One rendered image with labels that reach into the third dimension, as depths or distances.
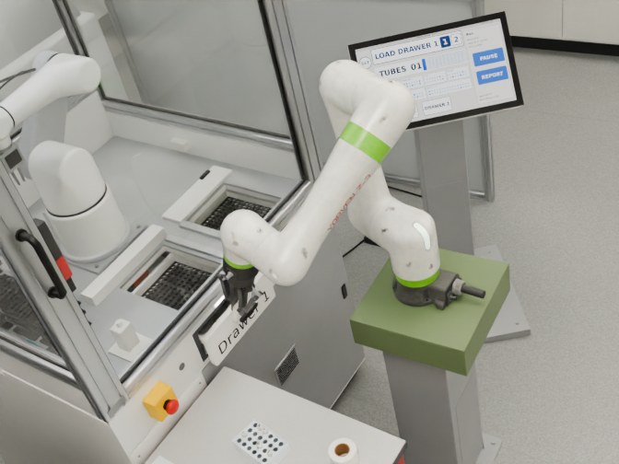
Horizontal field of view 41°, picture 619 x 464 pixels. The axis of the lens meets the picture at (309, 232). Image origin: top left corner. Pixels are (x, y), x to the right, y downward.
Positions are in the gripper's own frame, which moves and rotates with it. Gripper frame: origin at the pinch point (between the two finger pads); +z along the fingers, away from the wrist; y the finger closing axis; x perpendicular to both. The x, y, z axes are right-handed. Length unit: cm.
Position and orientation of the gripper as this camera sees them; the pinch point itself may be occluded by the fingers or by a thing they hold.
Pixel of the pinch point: (238, 311)
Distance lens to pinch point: 222.9
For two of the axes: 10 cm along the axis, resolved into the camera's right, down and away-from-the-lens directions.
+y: 8.4, 4.7, -2.6
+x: 5.3, -6.3, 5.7
